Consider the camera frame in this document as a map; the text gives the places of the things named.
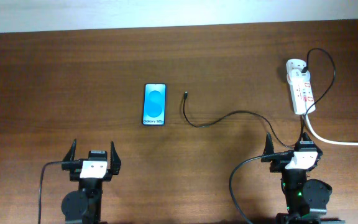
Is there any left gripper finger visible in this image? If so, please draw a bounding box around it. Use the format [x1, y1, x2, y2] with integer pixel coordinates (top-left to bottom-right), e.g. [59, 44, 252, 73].
[62, 139, 76, 162]
[110, 141, 122, 170]

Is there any blue Galaxy smartphone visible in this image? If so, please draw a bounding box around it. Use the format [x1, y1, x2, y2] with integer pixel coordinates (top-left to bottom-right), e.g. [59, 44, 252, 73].
[142, 83, 167, 126]

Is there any black USB charging cable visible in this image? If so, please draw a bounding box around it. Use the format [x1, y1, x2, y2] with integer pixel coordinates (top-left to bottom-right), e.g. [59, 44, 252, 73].
[182, 47, 337, 149]

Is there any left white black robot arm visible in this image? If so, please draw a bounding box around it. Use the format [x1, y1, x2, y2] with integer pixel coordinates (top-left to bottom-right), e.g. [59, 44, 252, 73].
[61, 141, 121, 223]

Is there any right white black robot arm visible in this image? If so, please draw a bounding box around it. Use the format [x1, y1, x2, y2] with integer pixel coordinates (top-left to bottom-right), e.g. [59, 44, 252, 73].
[261, 133, 332, 223]

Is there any white USB charger adapter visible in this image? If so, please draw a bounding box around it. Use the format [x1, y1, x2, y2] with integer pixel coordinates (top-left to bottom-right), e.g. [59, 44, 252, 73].
[286, 58, 310, 79]

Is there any white power strip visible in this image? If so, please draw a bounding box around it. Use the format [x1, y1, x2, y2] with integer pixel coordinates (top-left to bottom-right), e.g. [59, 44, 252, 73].
[287, 69, 316, 115]

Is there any white power strip cord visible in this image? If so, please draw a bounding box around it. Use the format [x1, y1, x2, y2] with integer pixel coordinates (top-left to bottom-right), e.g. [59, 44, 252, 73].
[303, 102, 358, 148]

